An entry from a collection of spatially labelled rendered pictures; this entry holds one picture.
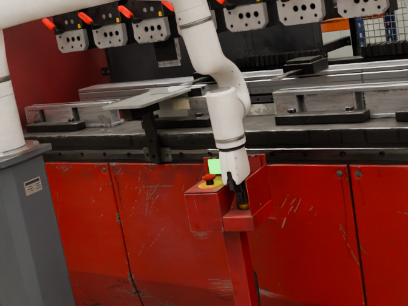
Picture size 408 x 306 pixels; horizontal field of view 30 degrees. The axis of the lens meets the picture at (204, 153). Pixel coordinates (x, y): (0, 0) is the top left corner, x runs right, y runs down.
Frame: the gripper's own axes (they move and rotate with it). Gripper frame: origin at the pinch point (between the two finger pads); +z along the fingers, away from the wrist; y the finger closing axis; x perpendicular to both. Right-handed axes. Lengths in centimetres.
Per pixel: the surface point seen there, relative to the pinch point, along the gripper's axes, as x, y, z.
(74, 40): -82, -55, -43
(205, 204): -8.7, 6.1, -0.5
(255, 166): 1.6, -9.6, -5.4
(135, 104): -42, -23, -24
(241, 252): -2.7, 2.1, 16.3
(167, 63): -43, -51, -31
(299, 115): 9.4, -30.8, -13.4
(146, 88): -72, -80, -16
